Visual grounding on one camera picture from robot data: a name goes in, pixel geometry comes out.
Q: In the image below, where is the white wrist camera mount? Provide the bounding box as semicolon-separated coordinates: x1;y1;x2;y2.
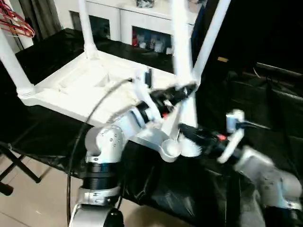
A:
132;67;164;128
217;109;245;164

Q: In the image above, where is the white cabinet with glass doors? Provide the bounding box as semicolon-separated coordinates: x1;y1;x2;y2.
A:
68;0;197;56

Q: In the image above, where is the white plastic table top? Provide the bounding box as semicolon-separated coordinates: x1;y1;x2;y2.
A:
18;51;202;163

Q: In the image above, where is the dark blue hanging cloth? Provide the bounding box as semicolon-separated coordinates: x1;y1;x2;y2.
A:
191;7;204;62

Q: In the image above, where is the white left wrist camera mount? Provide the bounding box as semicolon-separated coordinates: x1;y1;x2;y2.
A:
132;67;164;128

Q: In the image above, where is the red patterned cloth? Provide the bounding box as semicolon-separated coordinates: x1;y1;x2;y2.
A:
0;0;36;38

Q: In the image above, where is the black folding stand frame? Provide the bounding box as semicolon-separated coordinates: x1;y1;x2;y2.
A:
0;144;42;184

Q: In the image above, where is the black glossy mat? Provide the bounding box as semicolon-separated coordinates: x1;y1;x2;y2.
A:
0;28;303;227

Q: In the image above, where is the black rubber stand foot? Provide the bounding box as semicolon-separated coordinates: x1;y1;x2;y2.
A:
0;183;14;196

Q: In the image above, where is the grey curtain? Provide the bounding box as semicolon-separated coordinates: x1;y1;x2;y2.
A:
18;0;62;41

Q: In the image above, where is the black left wrist camera cable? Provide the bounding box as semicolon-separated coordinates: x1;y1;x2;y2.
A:
66;78;134;227

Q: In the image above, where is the white plastic table leg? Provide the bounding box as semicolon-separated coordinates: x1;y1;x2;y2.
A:
193;0;232;83
169;0;202;158
79;0;98;60
0;29;36;100

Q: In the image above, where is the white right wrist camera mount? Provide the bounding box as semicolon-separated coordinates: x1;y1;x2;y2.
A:
217;109;245;164

